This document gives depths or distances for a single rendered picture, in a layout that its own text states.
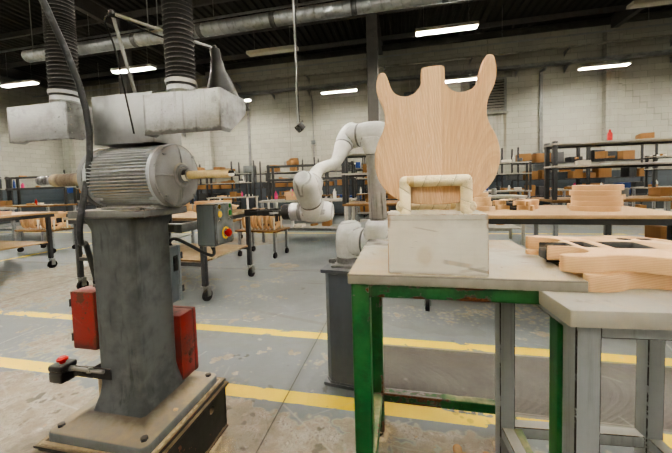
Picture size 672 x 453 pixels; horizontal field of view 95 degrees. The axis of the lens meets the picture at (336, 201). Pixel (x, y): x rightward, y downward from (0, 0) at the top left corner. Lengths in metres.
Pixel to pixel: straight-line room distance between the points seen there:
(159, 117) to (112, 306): 0.78
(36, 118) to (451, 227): 1.57
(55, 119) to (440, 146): 1.41
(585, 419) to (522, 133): 12.10
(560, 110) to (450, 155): 12.53
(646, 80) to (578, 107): 2.06
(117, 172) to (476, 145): 1.27
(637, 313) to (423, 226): 0.48
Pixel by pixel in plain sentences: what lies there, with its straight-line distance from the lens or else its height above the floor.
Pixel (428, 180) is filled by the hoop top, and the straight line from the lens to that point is 0.91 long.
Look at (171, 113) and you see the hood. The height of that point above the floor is 1.45.
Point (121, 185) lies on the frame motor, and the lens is 1.42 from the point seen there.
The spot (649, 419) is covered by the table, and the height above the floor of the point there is 0.30.
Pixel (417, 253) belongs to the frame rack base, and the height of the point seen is 0.99.
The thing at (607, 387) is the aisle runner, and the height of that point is 0.00.
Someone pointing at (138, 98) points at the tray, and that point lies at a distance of 1.45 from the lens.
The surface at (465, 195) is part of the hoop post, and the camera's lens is 0.92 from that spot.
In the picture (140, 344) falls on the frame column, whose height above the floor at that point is 0.59.
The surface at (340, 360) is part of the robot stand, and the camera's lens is 2.04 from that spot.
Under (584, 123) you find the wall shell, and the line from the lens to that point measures 13.67.
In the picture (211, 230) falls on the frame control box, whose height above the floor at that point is 1.00.
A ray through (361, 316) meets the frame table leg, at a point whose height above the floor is 0.80.
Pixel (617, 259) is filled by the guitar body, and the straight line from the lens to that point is 1.09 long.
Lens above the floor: 1.19
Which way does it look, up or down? 3 degrees down
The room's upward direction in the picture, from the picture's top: 2 degrees counter-clockwise
